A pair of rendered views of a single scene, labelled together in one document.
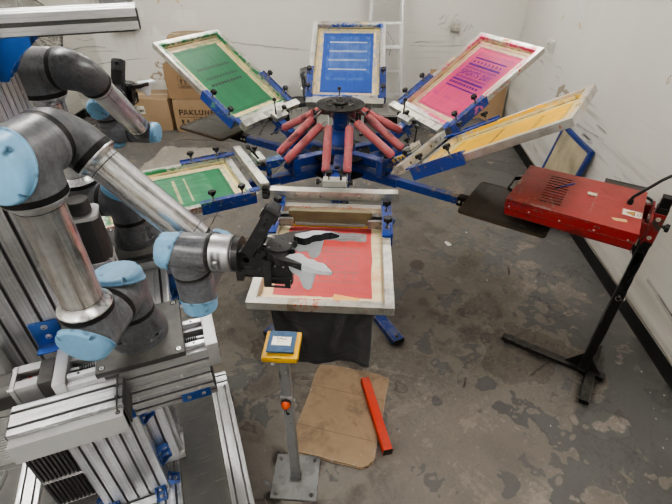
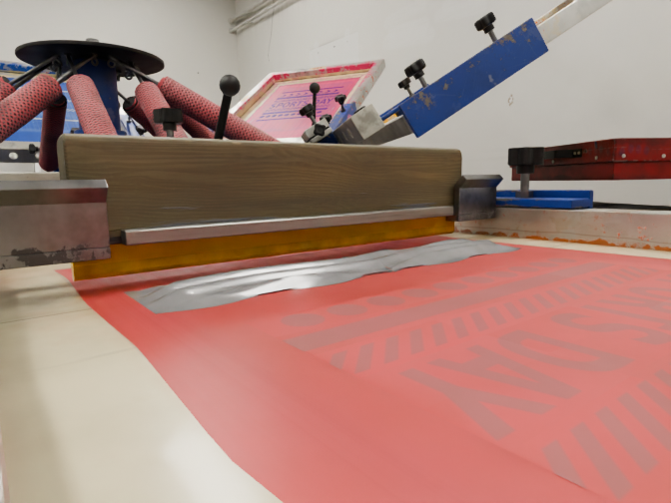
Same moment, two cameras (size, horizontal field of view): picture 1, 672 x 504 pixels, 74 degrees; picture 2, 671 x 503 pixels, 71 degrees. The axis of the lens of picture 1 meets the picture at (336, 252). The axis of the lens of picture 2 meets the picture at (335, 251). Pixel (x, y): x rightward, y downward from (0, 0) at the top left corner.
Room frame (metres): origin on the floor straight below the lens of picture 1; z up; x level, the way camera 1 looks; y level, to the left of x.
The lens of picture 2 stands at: (1.51, 0.30, 1.03)
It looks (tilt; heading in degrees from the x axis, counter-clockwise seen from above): 8 degrees down; 319
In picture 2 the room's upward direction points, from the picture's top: 1 degrees counter-clockwise
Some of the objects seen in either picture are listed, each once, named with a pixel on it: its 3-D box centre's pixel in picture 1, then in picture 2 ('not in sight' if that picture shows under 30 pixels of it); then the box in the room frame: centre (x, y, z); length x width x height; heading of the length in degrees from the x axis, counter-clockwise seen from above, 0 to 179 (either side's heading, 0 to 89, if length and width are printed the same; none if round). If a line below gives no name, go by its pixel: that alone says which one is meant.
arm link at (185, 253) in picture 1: (186, 252); not in sight; (0.71, 0.30, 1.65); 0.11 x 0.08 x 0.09; 85
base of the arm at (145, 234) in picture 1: (133, 227); not in sight; (1.32, 0.72, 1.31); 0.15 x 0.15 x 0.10
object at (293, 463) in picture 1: (290, 420); not in sight; (1.10, 0.20, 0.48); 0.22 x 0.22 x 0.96; 86
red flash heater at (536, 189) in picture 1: (578, 204); (656, 162); (1.92, -1.21, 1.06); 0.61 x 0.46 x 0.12; 56
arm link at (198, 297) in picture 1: (199, 284); not in sight; (0.72, 0.29, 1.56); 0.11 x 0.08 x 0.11; 175
